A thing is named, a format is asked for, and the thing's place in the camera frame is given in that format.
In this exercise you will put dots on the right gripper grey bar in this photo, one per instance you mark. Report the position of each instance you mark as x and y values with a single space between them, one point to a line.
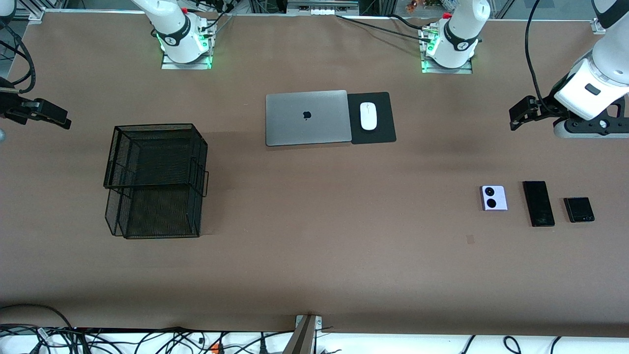
11 103

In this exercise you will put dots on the left gripper grey bar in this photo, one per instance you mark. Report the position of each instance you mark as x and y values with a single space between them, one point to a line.
547 104

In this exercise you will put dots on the lilac flip phone round lenses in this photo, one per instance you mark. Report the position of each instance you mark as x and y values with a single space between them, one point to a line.
500 196

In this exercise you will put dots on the long black slab phone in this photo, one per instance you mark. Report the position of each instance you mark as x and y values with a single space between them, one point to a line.
538 204

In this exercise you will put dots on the small black flip phone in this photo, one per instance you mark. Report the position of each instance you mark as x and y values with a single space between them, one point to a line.
577 207

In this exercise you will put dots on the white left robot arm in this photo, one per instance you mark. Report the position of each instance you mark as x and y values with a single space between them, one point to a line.
459 29

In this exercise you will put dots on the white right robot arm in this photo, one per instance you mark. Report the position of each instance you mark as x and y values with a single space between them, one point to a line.
172 24

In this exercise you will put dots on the black mouse pad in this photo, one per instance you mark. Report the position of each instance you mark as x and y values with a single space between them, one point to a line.
383 132

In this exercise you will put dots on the black two-tier mesh tray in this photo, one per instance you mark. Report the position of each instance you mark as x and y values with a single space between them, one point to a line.
162 216

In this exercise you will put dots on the white computer mouse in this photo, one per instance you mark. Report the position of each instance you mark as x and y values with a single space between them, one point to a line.
368 115

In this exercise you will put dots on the white power strip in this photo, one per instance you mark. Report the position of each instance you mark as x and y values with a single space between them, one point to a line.
322 9

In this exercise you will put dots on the silver closed laptop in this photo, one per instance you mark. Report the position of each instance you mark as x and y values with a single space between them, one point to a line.
295 128

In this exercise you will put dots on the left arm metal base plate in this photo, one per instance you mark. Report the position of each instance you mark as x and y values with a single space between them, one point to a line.
442 70

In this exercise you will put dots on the aluminium corner bracket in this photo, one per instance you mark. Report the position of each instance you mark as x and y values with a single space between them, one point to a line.
598 27

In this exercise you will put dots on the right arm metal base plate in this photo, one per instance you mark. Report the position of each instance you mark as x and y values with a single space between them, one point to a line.
169 65

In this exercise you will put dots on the metal camera post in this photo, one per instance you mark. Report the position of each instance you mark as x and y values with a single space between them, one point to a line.
302 339

